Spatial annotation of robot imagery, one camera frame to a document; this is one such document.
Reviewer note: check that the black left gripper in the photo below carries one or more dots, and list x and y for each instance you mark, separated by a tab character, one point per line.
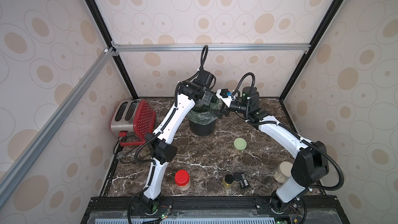
209	98

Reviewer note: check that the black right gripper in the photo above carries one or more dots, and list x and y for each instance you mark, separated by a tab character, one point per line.
225	106

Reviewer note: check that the light green jar lid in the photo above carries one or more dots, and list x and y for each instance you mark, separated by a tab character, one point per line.
240	144

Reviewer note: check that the red lid oatmeal jar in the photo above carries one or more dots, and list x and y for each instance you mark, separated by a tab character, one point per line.
182	180

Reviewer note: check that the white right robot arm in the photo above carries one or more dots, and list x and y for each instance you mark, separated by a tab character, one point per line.
311	161

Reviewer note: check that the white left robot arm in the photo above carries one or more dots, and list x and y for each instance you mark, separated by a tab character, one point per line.
158	149

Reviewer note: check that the black trash bin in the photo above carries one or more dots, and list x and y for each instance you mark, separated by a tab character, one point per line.
202	126

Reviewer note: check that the dark spice jar black lid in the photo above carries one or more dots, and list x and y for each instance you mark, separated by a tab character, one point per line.
238	178

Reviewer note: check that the yellow spice jar black lid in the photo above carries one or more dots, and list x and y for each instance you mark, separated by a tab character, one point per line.
228	181

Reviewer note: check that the red polka dot toaster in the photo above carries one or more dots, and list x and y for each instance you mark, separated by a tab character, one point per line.
132	120

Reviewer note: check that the beige lid jar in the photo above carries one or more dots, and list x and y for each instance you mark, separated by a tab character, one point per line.
283	172

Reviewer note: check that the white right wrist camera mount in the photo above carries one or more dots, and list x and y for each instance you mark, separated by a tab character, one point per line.
226	96

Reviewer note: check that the aluminium frame rail back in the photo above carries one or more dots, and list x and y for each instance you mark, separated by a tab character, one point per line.
117	48

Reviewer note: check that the aluminium frame rail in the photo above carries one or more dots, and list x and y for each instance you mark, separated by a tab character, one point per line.
117	48
24	163

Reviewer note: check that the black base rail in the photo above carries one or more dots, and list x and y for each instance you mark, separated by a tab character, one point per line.
258	204

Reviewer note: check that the aluminium frame rail left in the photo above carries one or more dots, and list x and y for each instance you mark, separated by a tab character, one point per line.
24	163

